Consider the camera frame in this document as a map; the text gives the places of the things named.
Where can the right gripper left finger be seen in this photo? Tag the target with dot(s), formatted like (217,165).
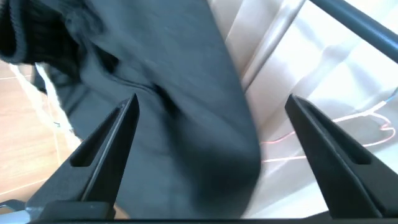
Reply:
(56,199)

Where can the beige curtain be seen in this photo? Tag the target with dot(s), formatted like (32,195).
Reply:
(295,62)

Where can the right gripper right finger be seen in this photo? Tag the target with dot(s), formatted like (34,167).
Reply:
(348,193)

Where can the black shorts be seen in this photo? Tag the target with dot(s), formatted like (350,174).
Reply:
(186,93)

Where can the pink clothes hanger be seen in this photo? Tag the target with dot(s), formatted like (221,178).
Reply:
(286,158)

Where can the black clothes rack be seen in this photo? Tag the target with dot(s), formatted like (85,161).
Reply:
(357,21)

